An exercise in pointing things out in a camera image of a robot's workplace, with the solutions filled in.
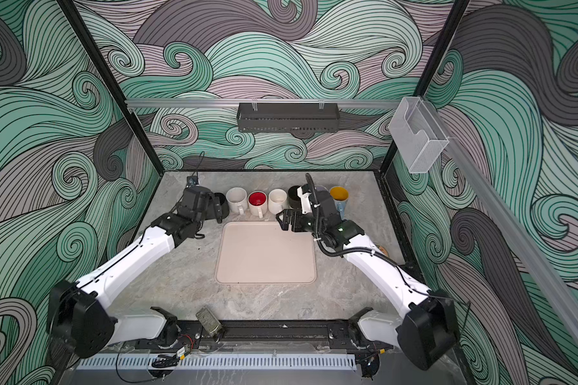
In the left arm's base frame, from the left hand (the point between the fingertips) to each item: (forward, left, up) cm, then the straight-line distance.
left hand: (205, 200), depth 82 cm
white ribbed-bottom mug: (+13, -16, -18) cm, 28 cm away
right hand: (-6, -29, +1) cm, 30 cm away
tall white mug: (+13, -25, -17) cm, 33 cm away
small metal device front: (-35, -5, -17) cm, 39 cm away
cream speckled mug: (+13, -7, -15) cm, 21 cm away
